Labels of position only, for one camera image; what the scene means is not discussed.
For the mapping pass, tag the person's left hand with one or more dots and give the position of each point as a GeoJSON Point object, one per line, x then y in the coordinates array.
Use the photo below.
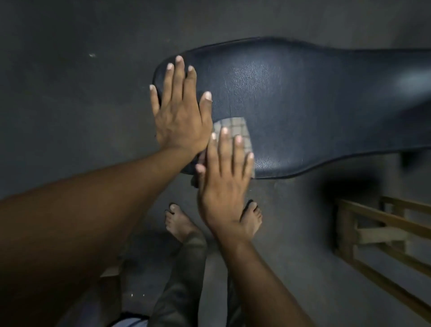
{"type": "Point", "coordinates": [180, 124]}

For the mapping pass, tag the person's right hand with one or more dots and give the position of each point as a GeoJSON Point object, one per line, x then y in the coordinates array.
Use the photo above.
{"type": "Point", "coordinates": [224, 198]}

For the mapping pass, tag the person's right middle finger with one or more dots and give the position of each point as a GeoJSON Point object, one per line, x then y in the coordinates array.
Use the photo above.
{"type": "Point", "coordinates": [225, 150]}

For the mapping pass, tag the person's left middle finger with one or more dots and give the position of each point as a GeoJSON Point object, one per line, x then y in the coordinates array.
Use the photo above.
{"type": "Point", "coordinates": [180, 79]}

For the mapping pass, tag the person's right thumb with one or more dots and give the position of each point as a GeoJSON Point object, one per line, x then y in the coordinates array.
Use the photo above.
{"type": "Point", "coordinates": [201, 180]}

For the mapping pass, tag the person's left little finger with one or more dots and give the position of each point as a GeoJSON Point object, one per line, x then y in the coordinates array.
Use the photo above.
{"type": "Point", "coordinates": [155, 101]}

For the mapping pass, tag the person's left thumb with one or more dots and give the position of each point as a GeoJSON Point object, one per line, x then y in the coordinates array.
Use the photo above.
{"type": "Point", "coordinates": [206, 109]}

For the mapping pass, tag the person's right little finger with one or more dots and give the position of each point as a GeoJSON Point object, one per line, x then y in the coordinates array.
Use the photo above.
{"type": "Point", "coordinates": [249, 170]}

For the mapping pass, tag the grey checked cloth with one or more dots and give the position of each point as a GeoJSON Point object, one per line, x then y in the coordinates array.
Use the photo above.
{"type": "Point", "coordinates": [235, 126]}

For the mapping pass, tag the person's left forearm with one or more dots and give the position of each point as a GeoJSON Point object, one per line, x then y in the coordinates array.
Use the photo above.
{"type": "Point", "coordinates": [84, 229]}

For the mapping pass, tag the person's right forearm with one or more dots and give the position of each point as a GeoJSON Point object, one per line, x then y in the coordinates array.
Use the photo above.
{"type": "Point", "coordinates": [262, 286]}

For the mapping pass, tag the person's left foot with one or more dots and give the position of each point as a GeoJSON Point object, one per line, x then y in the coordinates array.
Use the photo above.
{"type": "Point", "coordinates": [180, 224]}

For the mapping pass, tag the person's foot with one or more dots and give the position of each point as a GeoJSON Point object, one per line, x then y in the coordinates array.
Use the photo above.
{"type": "Point", "coordinates": [180, 224]}
{"type": "Point", "coordinates": [252, 219]}

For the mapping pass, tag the person's right foot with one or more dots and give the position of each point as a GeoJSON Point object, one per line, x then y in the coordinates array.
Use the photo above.
{"type": "Point", "coordinates": [252, 219]}

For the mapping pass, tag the dark blue vinyl seat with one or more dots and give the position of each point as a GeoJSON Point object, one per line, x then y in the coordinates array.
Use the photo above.
{"type": "Point", "coordinates": [303, 101]}

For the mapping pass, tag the dark grey trousers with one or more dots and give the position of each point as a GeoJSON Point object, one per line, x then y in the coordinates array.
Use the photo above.
{"type": "Point", "coordinates": [181, 286]}

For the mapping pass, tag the white shirt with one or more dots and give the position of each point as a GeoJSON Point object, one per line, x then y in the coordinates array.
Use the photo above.
{"type": "Point", "coordinates": [129, 321]}

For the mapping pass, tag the wooden frame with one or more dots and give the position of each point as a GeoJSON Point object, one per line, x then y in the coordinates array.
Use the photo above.
{"type": "Point", "coordinates": [370, 232]}

